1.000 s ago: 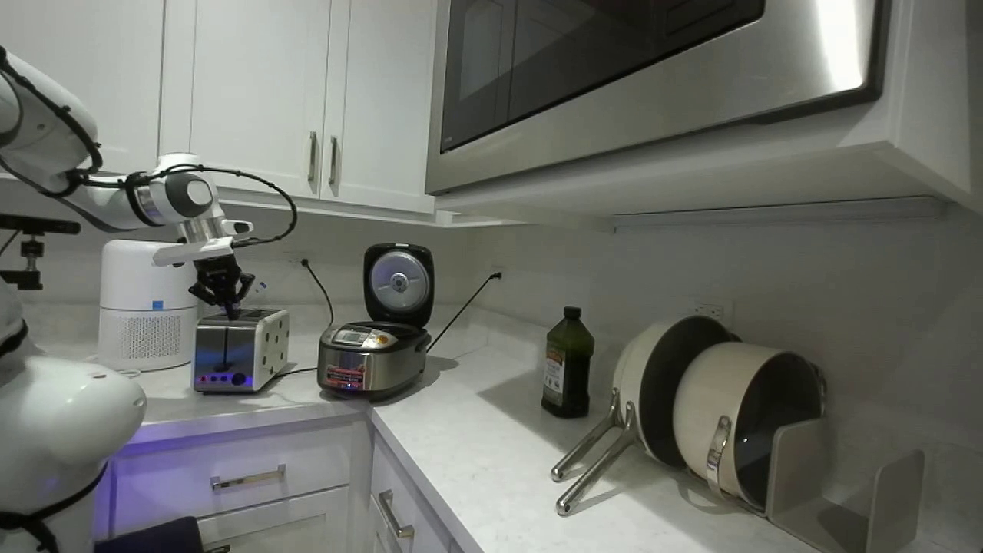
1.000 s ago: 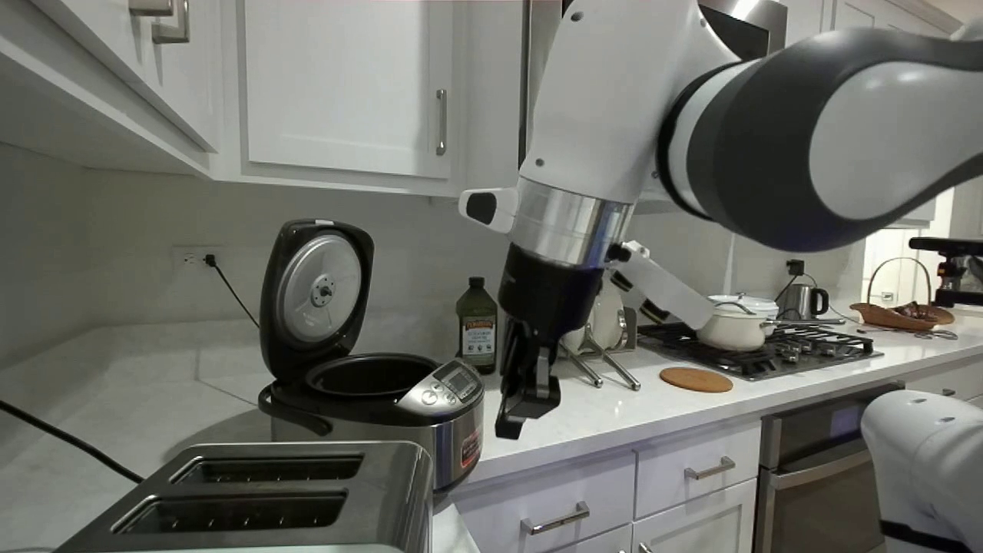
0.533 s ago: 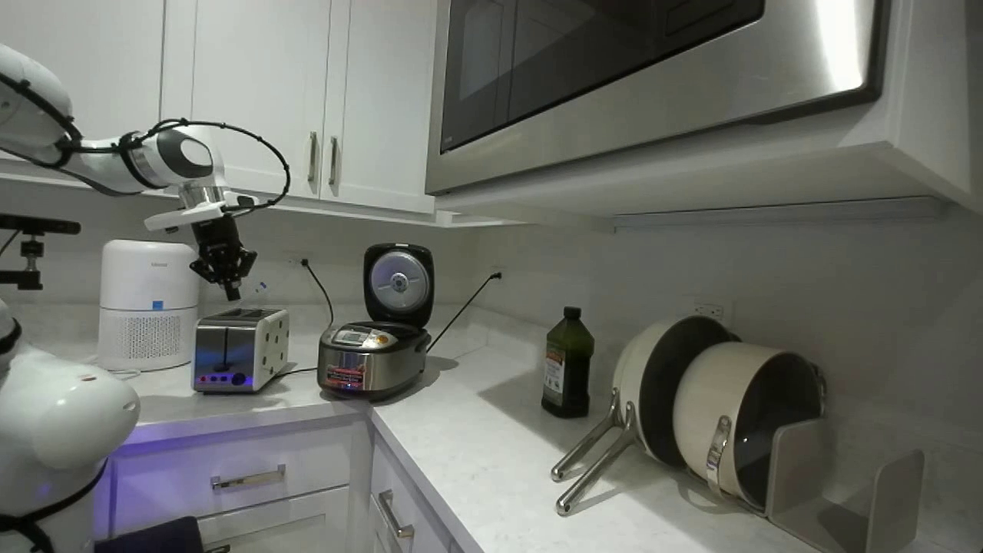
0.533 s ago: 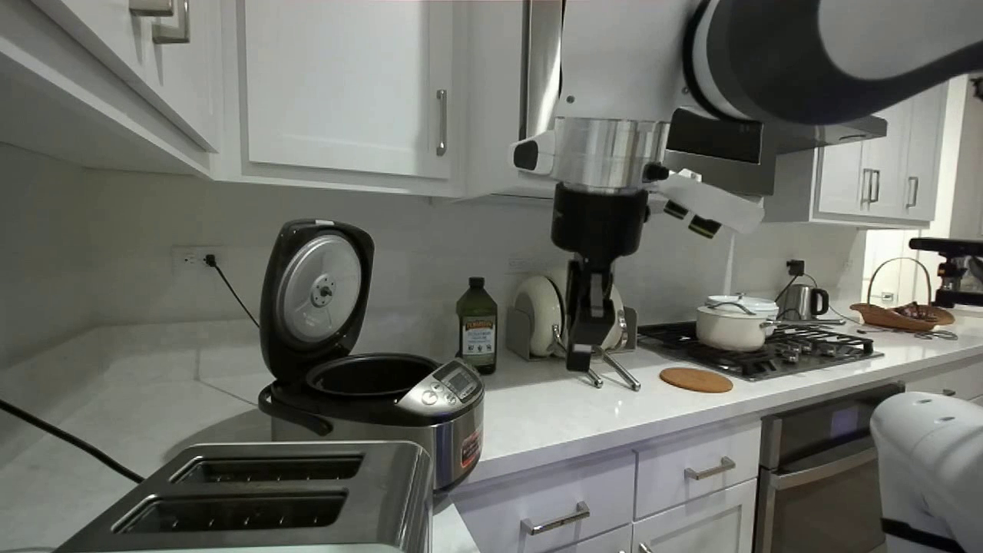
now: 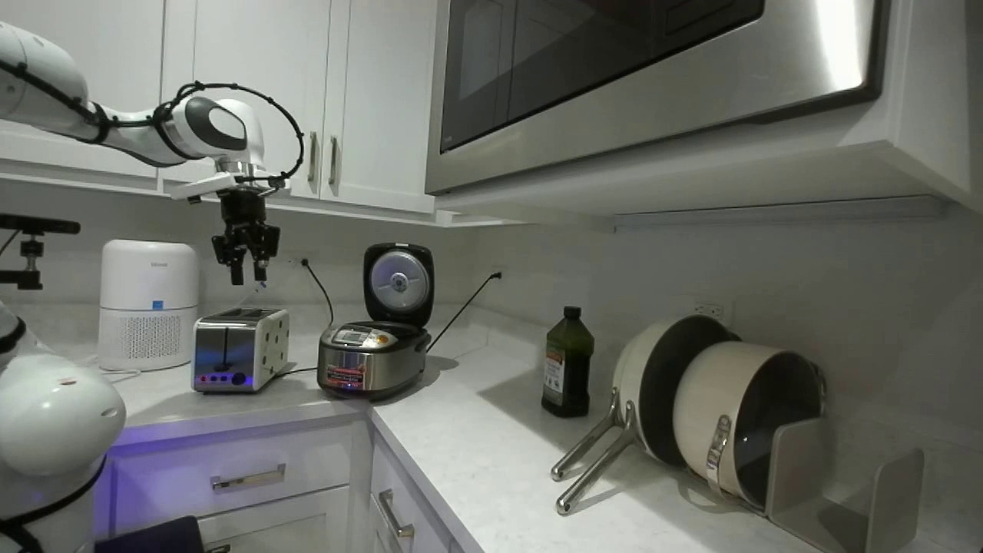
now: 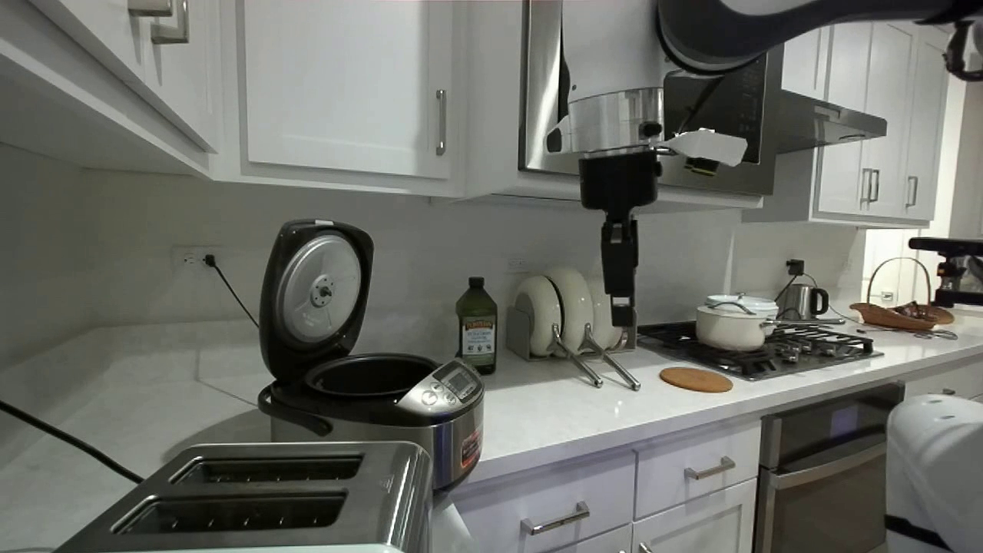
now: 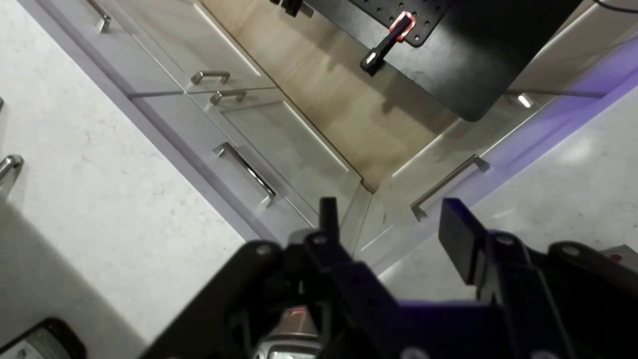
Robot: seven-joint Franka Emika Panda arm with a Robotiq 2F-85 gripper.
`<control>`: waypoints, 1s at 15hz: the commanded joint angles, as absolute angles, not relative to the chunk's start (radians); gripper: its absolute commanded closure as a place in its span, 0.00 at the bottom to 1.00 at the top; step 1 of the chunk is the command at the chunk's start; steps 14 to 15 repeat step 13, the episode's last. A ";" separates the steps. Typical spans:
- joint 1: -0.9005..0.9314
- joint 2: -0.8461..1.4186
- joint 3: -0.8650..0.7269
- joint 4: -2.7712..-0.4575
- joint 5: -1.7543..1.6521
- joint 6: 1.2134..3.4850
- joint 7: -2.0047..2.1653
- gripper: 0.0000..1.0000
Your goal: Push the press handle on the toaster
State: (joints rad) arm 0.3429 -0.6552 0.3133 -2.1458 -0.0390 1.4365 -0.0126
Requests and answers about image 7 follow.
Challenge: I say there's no long silver drawer handle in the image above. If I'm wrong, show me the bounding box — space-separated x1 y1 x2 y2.
409 152 493 224
212 140 280 210

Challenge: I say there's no silver black rice cooker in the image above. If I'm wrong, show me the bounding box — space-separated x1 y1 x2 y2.
0 316 90 359

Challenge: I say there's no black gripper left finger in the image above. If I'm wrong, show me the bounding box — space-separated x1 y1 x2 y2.
285 196 403 316

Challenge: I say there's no white drawer below toaster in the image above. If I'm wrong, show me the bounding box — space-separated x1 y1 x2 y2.
369 39 638 276

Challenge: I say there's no wide white drawer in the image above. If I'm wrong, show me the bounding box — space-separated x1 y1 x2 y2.
128 89 323 246

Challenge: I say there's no narrow white drawer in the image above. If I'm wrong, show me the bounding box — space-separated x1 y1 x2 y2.
38 0 226 99

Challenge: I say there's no short silver drawer handle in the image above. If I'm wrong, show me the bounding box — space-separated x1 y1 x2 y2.
84 0 114 35

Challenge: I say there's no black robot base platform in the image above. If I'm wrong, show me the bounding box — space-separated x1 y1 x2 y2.
301 0 585 124

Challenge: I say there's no black red clamp lever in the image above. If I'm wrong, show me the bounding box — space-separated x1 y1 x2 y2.
359 11 419 79

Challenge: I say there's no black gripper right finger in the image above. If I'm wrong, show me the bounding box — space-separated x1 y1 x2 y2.
437 196 575 359

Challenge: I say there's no silver lower door handle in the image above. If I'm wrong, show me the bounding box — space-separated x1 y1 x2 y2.
208 87 250 111
190 69 234 89

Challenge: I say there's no stainless steel four-slot toaster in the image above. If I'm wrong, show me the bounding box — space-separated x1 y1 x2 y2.
250 306 325 359

